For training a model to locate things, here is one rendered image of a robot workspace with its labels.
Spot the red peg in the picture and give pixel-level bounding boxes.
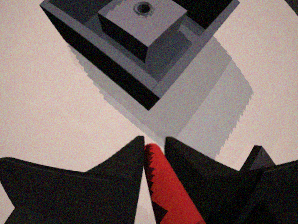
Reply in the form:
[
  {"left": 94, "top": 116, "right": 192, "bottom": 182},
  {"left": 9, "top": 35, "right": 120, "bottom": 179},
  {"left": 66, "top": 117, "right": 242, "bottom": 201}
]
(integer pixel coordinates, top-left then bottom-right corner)
[{"left": 144, "top": 143, "right": 206, "bottom": 224}]

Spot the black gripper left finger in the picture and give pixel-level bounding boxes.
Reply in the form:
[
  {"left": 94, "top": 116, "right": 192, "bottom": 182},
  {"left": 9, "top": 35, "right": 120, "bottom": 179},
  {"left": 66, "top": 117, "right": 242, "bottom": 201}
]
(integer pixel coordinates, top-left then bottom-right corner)
[{"left": 0, "top": 135, "right": 145, "bottom": 224}]

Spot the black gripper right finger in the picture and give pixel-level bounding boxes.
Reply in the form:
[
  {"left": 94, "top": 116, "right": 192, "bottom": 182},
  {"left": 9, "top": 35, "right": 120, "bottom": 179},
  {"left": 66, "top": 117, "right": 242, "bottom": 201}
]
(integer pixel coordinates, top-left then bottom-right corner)
[{"left": 164, "top": 136, "right": 298, "bottom": 224}]

